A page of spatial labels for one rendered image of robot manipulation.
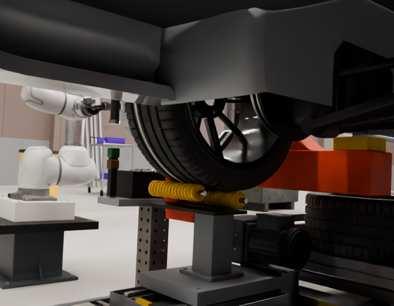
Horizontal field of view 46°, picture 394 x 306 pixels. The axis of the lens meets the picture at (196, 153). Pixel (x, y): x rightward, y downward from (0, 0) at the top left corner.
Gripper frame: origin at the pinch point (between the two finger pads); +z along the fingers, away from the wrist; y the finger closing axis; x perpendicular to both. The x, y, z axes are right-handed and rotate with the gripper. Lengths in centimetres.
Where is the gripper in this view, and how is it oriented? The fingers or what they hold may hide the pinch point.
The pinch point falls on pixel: (115, 103)
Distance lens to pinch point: 185.1
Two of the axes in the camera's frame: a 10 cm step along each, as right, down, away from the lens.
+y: -7.4, -0.6, -6.7
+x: 0.5, -10.0, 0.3
